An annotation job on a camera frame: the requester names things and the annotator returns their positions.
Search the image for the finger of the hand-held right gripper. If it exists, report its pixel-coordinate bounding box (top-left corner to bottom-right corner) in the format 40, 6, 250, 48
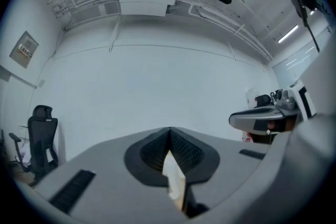
229, 107, 287, 136

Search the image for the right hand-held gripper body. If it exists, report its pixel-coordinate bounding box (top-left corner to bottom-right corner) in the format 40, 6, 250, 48
274, 84, 318, 122

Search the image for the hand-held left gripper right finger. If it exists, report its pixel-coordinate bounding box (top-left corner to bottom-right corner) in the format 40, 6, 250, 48
170, 127, 271, 218

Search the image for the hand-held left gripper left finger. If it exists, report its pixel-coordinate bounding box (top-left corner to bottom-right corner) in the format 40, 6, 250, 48
34, 127, 184, 224

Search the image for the white object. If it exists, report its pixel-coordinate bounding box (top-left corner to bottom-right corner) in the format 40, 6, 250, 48
162, 151, 186, 200

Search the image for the person's right hand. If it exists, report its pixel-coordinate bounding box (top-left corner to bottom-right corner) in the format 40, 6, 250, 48
267, 118, 296, 132

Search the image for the pile of red-label bottles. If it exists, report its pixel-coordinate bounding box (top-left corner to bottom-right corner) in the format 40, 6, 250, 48
241, 130, 253, 143

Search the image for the tall clear plastic bag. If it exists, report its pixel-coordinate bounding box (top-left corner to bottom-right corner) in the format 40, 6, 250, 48
245, 88, 260, 110

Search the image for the black office chair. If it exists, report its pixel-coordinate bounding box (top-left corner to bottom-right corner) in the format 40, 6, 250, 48
253, 94, 273, 109
9, 104, 59, 187

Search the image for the long ceiling light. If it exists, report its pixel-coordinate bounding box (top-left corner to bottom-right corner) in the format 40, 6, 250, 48
277, 25, 299, 44

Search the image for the bundle of white ceiling pipes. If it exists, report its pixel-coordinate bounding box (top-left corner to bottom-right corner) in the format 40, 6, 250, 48
47, 0, 272, 61

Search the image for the white wall cable trunking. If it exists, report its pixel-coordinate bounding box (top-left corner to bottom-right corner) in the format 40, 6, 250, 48
0, 65, 37, 89

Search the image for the grey electrical wall panel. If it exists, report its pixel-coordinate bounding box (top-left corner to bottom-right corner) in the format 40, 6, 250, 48
9, 30, 39, 69

